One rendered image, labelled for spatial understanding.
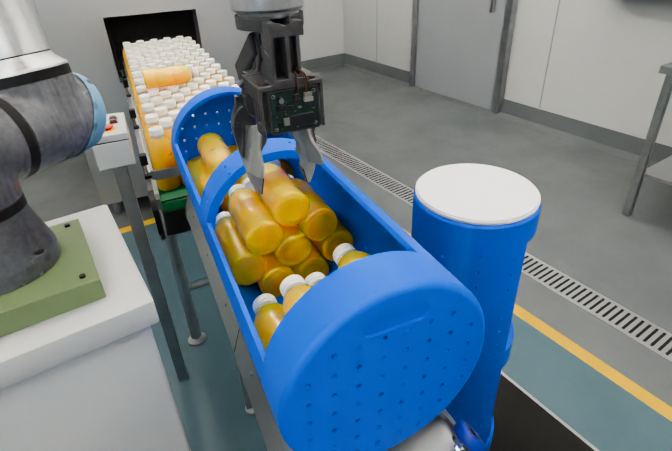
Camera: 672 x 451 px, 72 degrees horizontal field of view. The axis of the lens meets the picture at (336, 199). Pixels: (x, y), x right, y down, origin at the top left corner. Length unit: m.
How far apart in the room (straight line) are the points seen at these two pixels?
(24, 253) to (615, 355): 2.12
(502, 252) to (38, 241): 0.84
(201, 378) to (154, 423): 1.27
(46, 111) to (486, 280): 0.88
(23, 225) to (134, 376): 0.25
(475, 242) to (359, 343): 0.55
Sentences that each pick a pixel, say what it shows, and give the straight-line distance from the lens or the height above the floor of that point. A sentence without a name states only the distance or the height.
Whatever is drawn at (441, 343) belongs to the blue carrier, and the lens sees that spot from 0.60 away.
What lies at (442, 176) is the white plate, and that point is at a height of 1.04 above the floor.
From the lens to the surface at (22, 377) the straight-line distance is 0.70.
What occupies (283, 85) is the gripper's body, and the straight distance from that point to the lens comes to 0.49.
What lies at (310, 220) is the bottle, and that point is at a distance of 0.83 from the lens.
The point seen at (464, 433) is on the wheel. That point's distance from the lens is 0.71.
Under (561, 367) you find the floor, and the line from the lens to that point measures 2.19.
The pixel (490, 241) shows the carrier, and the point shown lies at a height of 0.99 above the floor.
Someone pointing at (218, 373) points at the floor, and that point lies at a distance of 2.10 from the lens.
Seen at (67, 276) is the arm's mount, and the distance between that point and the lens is 0.71.
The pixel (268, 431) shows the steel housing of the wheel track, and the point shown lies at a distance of 0.85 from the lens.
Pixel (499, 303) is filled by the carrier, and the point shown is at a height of 0.81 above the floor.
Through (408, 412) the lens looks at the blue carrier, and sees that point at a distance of 0.67.
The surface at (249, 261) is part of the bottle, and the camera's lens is 0.83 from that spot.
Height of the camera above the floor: 1.56
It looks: 30 degrees down
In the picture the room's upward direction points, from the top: 3 degrees counter-clockwise
